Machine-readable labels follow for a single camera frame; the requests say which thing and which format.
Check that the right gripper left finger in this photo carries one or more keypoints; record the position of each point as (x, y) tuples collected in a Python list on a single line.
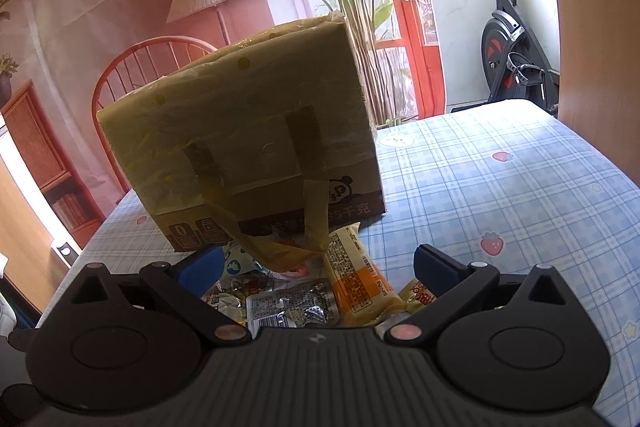
[(181, 288)]

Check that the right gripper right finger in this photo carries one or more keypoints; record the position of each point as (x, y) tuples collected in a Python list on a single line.
[(457, 289)]

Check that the white blue dotted packet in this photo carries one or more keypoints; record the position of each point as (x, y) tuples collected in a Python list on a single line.
[(237, 261)]

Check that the silver foil snack packet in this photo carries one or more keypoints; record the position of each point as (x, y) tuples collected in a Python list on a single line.
[(310, 303)]

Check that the gold fish tofu packet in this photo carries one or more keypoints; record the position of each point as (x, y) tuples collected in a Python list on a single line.
[(416, 296)]

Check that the small yellow snack packet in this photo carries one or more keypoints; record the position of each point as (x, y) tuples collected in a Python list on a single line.
[(232, 305)]

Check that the orange biscuit packet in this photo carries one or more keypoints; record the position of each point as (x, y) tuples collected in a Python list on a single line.
[(362, 293)]

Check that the plaid strawberry bed sheet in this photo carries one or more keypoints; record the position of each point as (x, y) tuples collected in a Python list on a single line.
[(505, 184)]

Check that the small red candy wrapper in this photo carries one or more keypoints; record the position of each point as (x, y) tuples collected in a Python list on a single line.
[(311, 269)]

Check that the black exercise bike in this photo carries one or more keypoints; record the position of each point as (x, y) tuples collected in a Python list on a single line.
[(514, 62)]

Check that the wooden door panel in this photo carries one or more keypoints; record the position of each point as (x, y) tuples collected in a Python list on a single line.
[(599, 94)]

